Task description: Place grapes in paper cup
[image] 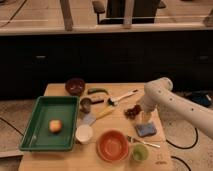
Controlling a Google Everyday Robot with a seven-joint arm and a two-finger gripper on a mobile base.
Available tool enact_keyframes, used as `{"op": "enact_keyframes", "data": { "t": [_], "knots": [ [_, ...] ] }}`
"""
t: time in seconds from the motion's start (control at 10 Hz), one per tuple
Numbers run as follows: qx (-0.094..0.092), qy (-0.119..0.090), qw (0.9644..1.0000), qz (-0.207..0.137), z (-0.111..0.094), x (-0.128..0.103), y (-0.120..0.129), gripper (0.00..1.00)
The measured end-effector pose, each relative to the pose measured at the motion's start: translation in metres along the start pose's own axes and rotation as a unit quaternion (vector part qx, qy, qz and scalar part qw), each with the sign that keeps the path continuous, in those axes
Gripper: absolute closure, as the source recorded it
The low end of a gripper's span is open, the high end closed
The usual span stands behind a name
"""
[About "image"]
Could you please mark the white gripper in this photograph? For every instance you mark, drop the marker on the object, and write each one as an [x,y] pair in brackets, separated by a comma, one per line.
[148,105]

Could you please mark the dark red grape bunch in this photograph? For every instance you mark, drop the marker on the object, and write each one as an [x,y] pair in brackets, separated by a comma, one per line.
[132,112]

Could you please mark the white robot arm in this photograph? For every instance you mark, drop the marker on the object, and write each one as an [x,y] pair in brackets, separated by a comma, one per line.
[159,91]

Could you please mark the green cup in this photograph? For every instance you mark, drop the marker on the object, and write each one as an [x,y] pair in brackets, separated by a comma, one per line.
[139,153]

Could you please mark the white paper cup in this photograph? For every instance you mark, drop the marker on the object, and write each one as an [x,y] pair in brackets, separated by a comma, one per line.
[84,133]

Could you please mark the blue sponge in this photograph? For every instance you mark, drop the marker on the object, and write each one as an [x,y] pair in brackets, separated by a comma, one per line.
[147,129]

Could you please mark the silver fork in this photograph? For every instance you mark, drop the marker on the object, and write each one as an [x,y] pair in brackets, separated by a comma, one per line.
[134,140]

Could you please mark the white dish brush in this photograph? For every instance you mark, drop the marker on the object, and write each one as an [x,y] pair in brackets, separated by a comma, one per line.
[114,101]

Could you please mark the orange bowl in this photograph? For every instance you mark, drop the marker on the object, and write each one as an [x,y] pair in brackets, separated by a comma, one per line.
[112,146]

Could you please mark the green cucumber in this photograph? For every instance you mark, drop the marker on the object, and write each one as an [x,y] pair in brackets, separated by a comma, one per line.
[97,90]

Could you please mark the blue object on floor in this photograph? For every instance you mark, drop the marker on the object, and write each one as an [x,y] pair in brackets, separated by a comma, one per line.
[201,98]

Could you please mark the dark red bowl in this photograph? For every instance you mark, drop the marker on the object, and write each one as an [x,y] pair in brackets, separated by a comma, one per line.
[75,86]

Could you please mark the apple in tray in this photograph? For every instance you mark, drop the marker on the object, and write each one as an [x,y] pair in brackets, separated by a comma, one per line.
[55,126]

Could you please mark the black office chair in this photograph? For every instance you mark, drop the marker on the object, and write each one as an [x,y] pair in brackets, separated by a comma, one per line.
[127,11]

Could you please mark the green plastic tray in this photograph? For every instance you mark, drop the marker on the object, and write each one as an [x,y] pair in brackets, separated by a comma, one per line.
[37,136]

